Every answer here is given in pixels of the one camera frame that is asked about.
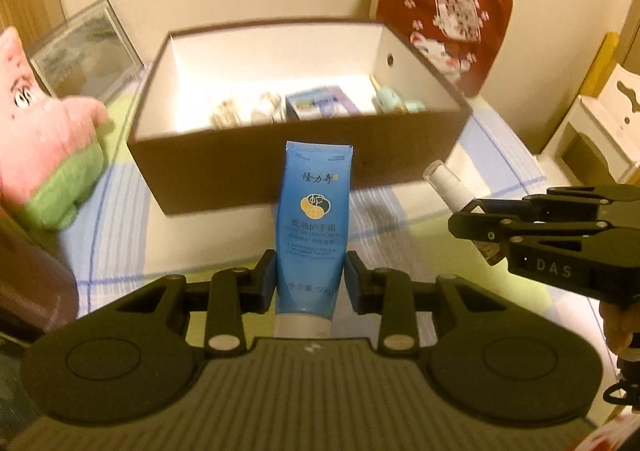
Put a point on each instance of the blue hand cream tube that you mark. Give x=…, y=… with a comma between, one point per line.
x=312, y=231

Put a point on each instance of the white plastic clip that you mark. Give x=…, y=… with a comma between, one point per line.
x=267, y=108

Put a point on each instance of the red and white object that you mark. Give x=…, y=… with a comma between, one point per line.
x=615, y=433

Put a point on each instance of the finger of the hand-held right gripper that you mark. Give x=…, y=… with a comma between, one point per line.
x=480, y=228
x=590, y=198

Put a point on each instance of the yellow board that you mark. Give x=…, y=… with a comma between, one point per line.
x=602, y=66

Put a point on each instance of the checkered tablecloth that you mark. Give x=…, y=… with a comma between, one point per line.
x=175, y=241

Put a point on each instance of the brown cardboard box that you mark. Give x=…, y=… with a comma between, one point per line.
x=240, y=171

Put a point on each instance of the person's right hand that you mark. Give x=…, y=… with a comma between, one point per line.
x=622, y=326

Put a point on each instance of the mint handheld fan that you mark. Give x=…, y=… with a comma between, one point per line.
x=395, y=101

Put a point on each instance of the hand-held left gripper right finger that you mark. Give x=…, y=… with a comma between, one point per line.
x=354, y=281

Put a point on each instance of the blue and white carton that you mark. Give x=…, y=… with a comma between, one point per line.
x=322, y=103

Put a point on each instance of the red cat print cushion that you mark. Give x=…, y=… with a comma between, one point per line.
x=440, y=11

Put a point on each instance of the white wooden stool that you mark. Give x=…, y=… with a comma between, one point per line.
x=600, y=131

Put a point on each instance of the small dark spray bottle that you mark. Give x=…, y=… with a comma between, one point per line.
x=445, y=186

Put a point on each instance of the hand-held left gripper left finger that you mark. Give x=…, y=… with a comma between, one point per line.
x=267, y=276

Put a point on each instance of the framed picture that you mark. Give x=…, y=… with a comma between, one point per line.
x=85, y=56

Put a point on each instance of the maroon thermos bottle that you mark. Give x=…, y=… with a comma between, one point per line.
x=30, y=281

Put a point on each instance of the pink starfish plush toy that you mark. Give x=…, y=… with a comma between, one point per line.
x=50, y=146

